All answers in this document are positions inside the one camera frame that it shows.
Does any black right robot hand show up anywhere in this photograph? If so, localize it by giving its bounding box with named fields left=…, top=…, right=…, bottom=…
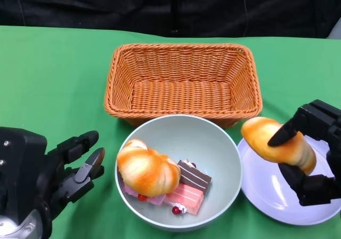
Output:
left=267, top=99, right=341, bottom=207

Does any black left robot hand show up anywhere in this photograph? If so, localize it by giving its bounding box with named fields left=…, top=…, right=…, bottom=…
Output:
left=34, top=130, right=106, bottom=221

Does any orange white ring bread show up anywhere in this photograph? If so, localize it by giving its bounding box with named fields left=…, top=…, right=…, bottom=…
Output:
left=116, top=139, right=182, bottom=198
left=241, top=117, right=317, bottom=176

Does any pink cake slice with cherry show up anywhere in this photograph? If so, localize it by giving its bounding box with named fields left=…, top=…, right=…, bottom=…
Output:
left=123, top=184, right=167, bottom=205

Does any coral layered cake slice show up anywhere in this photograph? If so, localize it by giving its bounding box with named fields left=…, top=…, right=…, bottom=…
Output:
left=163, top=183, right=206, bottom=216

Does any chocolate layered cake slice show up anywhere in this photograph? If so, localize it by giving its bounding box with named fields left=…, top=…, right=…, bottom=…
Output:
left=177, top=158, right=213, bottom=194

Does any pale green bowl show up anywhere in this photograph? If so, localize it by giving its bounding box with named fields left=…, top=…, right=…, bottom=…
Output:
left=114, top=114, right=242, bottom=233

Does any lavender round plate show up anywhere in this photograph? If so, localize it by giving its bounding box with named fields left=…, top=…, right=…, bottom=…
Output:
left=236, top=136, right=341, bottom=226

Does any orange wicker basket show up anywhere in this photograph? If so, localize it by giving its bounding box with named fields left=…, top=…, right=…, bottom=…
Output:
left=103, top=43, right=263, bottom=129

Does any green tablecloth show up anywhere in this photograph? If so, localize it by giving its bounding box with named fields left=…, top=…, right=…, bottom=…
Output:
left=0, top=25, right=341, bottom=239

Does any black backdrop curtain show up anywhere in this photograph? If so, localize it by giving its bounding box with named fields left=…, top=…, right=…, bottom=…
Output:
left=0, top=0, right=341, bottom=40

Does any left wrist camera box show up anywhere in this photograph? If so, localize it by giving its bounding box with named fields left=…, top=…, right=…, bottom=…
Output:
left=0, top=126, right=48, bottom=218

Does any thin pale hanging cable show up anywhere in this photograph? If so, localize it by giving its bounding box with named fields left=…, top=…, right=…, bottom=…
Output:
left=242, top=0, right=249, bottom=37

